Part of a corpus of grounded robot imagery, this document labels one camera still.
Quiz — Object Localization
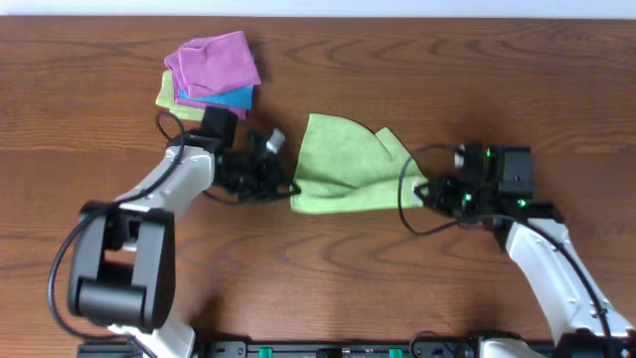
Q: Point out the left black cable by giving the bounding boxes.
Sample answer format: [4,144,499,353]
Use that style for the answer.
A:
[47,109,239,358]

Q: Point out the right black cable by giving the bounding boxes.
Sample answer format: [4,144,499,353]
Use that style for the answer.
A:
[397,143,615,358]

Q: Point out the black cable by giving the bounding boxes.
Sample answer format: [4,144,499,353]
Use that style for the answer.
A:
[47,109,239,358]
[397,143,615,358]

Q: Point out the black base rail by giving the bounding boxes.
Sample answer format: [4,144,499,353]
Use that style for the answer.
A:
[77,340,479,358]

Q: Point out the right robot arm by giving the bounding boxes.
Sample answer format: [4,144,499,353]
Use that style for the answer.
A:
[410,144,635,357]

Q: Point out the purple folded cloth on top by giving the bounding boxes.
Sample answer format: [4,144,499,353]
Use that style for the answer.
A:
[164,31,261,97]

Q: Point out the light green folded cloth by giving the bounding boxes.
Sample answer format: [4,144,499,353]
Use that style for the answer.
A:
[155,71,204,121]

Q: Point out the light green cloth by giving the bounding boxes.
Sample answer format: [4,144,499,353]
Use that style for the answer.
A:
[155,71,204,121]
[290,113,427,215]

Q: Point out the blue folded cloth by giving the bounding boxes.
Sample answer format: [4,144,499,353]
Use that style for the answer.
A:
[178,87,253,109]

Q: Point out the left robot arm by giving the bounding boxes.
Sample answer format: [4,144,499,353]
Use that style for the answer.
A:
[64,107,300,357]

